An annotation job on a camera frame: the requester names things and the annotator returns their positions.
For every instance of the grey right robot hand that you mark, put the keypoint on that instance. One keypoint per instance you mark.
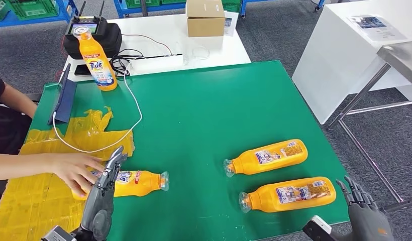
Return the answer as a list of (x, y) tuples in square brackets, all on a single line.
[(369, 223)]

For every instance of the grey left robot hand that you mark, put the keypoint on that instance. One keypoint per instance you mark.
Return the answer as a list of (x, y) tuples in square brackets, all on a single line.
[(99, 206)]

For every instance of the person's right hand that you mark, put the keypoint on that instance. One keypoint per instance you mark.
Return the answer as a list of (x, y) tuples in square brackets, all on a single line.
[(74, 169)]

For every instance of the orange detergent bottle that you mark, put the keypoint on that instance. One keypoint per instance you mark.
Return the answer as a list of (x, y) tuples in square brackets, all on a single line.
[(96, 50), (262, 199), (142, 183), (246, 163)]

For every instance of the black remote controller with screen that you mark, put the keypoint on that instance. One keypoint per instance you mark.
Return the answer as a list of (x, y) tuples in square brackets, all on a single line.
[(94, 21)]

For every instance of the person's right forearm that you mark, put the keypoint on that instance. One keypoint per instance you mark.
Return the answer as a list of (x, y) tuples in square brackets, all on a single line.
[(23, 168)]

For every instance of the person's left forearm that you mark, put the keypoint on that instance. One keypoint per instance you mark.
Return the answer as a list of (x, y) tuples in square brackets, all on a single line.
[(19, 99)]

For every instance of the yellow taped plastic sheet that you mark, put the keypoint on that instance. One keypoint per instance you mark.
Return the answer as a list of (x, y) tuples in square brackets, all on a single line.
[(33, 213)]

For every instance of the blue tablet case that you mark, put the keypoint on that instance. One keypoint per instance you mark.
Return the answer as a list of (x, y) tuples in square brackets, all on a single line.
[(64, 101)]

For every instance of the person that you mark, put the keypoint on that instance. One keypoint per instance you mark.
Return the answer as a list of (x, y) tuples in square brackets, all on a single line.
[(8, 133)]

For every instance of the black phone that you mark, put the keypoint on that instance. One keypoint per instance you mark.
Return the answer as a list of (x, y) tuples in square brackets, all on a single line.
[(80, 70)]

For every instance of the white power strip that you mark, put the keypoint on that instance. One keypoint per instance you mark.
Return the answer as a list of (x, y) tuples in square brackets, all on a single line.
[(156, 64)]

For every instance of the black carrying case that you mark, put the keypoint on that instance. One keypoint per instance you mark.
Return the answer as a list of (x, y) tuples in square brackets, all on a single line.
[(111, 40)]

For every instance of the green table mat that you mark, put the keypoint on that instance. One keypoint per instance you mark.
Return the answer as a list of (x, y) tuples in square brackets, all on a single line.
[(209, 109)]

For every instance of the blue metal shelf rack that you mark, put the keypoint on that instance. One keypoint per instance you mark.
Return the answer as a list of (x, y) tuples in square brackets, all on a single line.
[(121, 8), (43, 21)]

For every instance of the white table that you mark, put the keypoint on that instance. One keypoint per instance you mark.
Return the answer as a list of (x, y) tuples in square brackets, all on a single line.
[(166, 36)]

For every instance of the green plastic crate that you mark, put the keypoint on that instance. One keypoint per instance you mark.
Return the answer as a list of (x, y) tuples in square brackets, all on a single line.
[(232, 5), (1, 9), (34, 9), (152, 2)]

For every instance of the clear plastic bag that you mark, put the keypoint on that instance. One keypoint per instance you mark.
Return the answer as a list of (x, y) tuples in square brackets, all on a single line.
[(196, 55)]

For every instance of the steel table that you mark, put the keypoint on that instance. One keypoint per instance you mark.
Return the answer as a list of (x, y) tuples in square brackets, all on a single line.
[(404, 56)]

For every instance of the white desk with side panel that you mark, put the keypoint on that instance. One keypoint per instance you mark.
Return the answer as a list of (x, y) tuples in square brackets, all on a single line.
[(335, 51)]

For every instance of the dark metal pole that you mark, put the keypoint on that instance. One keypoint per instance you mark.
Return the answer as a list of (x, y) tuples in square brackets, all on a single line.
[(144, 7)]

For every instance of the printed paper sheet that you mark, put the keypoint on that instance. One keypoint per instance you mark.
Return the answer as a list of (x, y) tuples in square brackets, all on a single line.
[(231, 23), (375, 28)]

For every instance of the cardboard box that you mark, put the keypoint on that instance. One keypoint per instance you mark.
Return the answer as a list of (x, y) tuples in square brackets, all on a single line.
[(205, 20)]

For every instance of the blue cart with caster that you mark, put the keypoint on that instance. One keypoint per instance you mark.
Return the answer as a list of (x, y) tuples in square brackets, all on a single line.
[(319, 4)]

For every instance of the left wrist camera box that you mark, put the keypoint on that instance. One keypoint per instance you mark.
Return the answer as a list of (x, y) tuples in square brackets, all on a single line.
[(58, 234)]

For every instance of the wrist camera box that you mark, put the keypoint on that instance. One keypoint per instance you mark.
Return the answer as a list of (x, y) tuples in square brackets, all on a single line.
[(317, 229), (58, 234)]

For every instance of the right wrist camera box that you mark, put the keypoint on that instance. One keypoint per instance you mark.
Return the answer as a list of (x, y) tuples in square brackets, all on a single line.
[(317, 229)]

